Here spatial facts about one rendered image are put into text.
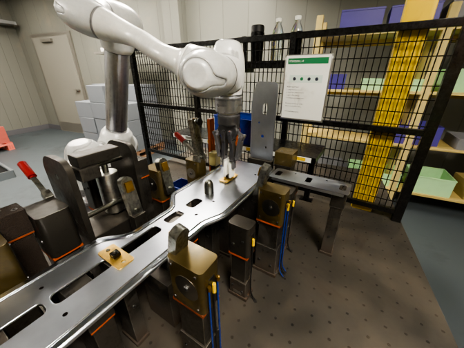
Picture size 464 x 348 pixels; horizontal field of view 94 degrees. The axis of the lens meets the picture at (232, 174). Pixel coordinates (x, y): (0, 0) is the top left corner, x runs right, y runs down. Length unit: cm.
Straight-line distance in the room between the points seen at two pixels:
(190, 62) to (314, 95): 79
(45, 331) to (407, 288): 99
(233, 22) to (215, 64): 340
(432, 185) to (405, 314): 220
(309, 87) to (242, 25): 277
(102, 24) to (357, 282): 122
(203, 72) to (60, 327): 53
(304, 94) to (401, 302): 92
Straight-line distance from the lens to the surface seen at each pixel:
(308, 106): 122
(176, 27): 417
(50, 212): 66
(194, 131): 86
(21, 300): 59
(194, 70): 53
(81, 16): 99
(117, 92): 119
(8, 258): 62
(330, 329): 82
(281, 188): 69
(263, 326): 78
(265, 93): 99
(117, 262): 56
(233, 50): 71
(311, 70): 122
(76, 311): 51
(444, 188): 306
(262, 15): 380
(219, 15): 404
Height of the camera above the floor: 137
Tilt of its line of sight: 25 degrees down
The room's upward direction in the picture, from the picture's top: straight up
